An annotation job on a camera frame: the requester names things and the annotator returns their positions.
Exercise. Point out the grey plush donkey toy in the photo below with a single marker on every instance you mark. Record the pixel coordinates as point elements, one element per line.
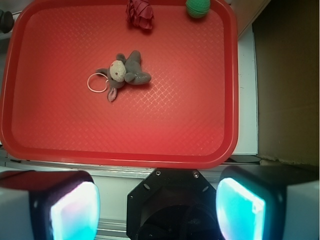
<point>123,70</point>

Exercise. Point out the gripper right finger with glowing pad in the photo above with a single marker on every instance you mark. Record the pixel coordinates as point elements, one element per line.
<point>260,202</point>

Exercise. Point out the red plastic tray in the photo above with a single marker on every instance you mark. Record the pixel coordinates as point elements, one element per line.
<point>185,117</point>

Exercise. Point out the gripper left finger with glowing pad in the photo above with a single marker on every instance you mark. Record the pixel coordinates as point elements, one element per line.
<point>48,205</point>

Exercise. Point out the green ball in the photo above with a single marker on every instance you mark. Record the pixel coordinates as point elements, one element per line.
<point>198,8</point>

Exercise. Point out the brown cardboard box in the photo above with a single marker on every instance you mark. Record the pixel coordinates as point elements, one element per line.
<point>287,47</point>

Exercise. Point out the black knob object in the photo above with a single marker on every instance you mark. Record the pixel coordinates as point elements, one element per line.
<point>6,21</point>

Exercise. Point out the red folded fabric toy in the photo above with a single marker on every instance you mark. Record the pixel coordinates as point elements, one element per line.
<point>140,14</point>

